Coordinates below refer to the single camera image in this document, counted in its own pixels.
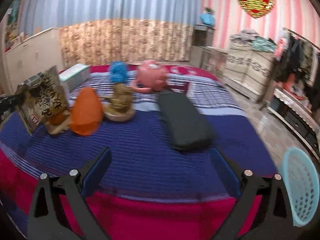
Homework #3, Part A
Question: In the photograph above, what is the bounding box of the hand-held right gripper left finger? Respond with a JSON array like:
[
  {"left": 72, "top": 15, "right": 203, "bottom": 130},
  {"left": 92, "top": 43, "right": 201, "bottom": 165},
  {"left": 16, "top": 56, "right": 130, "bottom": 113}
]
[{"left": 27, "top": 147, "right": 112, "bottom": 240}]

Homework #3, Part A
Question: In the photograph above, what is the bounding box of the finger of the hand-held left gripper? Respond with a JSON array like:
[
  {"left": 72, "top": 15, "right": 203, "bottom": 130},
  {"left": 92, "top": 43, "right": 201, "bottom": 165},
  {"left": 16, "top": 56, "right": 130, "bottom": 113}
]
[{"left": 0, "top": 94, "right": 25, "bottom": 117}]

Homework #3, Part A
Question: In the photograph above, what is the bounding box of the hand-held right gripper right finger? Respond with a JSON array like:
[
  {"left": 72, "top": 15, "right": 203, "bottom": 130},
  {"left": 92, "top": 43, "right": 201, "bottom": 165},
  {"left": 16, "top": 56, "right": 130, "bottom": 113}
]
[{"left": 211, "top": 147, "right": 295, "bottom": 240}]

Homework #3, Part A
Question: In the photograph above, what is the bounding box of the brown wooden tray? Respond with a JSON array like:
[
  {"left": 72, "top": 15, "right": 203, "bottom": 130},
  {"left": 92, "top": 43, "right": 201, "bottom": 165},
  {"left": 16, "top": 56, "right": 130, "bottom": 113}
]
[{"left": 46, "top": 112, "right": 73, "bottom": 135}]

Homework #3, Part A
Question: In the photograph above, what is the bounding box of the beige bowl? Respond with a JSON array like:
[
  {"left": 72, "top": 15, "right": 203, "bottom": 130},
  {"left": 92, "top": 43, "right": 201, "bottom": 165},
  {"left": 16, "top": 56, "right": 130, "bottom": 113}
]
[{"left": 103, "top": 102, "right": 135, "bottom": 122}]

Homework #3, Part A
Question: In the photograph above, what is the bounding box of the brown printed paper bag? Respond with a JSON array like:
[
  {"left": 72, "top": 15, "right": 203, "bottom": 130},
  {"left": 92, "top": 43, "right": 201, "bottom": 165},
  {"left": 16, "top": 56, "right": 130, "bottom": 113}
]
[{"left": 15, "top": 65, "right": 70, "bottom": 136}]

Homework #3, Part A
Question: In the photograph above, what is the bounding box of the white cabinet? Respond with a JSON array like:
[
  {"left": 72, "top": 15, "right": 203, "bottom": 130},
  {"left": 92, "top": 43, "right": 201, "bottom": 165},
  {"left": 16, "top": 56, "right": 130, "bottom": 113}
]
[{"left": 2, "top": 27, "right": 63, "bottom": 95}]

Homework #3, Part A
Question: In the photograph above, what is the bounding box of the orange plastic bag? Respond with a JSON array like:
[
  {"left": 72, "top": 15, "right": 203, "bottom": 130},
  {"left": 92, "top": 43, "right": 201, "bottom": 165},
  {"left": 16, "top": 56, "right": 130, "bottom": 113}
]
[{"left": 69, "top": 87, "right": 104, "bottom": 137}]

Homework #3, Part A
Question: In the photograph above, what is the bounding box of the teal cardboard box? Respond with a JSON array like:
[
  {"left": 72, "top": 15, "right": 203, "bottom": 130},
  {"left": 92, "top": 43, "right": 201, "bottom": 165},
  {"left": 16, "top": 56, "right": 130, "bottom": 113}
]
[{"left": 60, "top": 64, "right": 90, "bottom": 93}]

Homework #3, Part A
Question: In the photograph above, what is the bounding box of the light blue plastic basket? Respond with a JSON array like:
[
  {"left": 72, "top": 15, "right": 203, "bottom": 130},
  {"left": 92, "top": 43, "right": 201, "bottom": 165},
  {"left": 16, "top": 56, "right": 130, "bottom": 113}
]
[{"left": 282, "top": 147, "right": 319, "bottom": 227}]

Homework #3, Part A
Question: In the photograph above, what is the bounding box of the crumpled brown paper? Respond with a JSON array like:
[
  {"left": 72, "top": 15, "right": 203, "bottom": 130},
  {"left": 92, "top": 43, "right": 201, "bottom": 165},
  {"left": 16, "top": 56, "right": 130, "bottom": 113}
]
[{"left": 110, "top": 84, "right": 133, "bottom": 113}]

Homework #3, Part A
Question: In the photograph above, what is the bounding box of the lace covered side table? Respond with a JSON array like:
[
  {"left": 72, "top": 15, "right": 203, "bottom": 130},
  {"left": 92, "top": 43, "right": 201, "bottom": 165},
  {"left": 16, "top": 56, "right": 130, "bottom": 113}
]
[{"left": 267, "top": 87, "right": 320, "bottom": 153}]

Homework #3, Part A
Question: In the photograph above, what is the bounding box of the blue plastic bag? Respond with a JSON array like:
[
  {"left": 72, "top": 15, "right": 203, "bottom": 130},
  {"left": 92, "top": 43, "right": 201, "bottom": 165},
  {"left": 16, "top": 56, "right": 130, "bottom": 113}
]
[{"left": 110, "top": 61, "right": 129, "bottom": 83}]

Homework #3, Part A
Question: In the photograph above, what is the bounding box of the patterned cloth covered chest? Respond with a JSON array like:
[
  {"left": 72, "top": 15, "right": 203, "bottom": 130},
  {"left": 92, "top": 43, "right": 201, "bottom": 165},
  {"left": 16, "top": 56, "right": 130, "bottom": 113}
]
[{"left": 223, "top": 40, "right": 275, "bottom": 103}]

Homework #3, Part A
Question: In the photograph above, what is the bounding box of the pink mug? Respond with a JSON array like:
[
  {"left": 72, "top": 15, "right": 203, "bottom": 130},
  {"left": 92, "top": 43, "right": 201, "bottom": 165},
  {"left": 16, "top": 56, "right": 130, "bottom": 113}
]
[{"left": 134, "top": 59, "right": 168, "bottom": 93}]

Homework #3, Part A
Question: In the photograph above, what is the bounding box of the grey water dispenser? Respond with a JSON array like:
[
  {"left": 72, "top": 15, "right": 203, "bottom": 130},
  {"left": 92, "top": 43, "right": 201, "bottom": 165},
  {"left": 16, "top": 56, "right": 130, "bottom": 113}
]
[{"left": 190, "top": 24, "right": 215, "bottom": 67}]

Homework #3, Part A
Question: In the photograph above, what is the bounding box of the teal garment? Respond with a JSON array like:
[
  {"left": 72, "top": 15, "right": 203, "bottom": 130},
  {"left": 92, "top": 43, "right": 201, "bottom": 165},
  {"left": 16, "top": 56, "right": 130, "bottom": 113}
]
[{"left": 252, "top": 37, "right": 275, "bottom": 52}]

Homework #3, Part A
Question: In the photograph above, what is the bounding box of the grey clothes pile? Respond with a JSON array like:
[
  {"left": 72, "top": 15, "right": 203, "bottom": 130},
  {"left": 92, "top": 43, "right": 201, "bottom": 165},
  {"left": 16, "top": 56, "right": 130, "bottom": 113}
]
[{"left": 230, "top": 29, "right": 260, "bottom": 43}]

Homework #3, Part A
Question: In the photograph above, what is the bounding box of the clothes rack with clothes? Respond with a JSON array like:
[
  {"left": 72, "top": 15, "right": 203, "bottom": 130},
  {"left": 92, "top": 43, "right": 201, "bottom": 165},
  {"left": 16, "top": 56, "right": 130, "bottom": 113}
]
[{"left": 274, "top": 27, "right": 320, "bottom": 88}]

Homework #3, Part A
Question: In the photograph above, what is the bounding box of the blue and floral curtain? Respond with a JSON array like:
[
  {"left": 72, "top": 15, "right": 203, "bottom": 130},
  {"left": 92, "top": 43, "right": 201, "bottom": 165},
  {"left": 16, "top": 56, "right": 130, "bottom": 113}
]
[{"left": 20, "top": 0, "right": 204, "bottom": 68}]

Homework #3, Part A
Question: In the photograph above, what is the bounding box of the blue wrapped plant pot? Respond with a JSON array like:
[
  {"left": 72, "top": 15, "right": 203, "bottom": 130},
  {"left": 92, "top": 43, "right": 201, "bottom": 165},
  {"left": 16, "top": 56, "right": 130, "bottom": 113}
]
[{"left": 199, "top": 7, "right": 216, "bottom": 27}]

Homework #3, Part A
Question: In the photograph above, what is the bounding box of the colourful wall picture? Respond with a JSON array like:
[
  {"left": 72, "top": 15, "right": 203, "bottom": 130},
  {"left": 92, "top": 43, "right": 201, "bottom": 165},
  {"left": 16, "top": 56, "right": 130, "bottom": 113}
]
[{"left": 6, "top": 0, "right": 24, "bottom": 28}]

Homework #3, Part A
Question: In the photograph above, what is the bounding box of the red gold heart wall decoration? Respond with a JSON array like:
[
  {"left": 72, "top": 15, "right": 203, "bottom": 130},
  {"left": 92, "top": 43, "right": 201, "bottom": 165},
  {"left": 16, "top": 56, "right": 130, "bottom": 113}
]
[{"left": 236, "top": 0, "right": 275, "bottom": 19}]

